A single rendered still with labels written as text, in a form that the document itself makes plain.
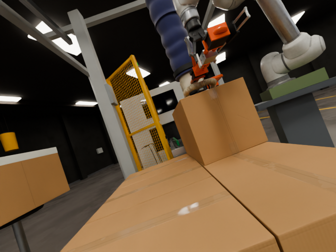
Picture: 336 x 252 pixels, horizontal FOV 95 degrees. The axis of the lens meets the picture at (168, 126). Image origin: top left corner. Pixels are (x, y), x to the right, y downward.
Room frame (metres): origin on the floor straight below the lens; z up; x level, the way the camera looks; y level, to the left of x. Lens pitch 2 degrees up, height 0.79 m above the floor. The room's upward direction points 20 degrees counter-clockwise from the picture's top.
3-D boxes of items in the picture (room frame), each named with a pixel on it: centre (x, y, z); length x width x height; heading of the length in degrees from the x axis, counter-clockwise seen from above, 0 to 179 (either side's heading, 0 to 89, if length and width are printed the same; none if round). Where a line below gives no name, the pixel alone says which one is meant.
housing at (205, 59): (0.73, -0.30, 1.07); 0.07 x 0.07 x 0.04; 1
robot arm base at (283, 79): (1.30, -1.00, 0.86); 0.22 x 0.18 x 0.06; 153
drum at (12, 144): (6.12, 6.20, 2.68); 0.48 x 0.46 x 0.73; 160
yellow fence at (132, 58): (2.55, 0.44, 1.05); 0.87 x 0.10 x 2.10; 53
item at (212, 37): (0.59, -0.30, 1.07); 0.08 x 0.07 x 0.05; 1
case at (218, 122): (1.18, -0.29, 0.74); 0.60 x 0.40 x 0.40; 4
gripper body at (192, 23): (0.78, -0.30, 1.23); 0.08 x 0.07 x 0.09; 90
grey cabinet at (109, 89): (2.29, 0.63, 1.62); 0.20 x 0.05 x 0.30; 1
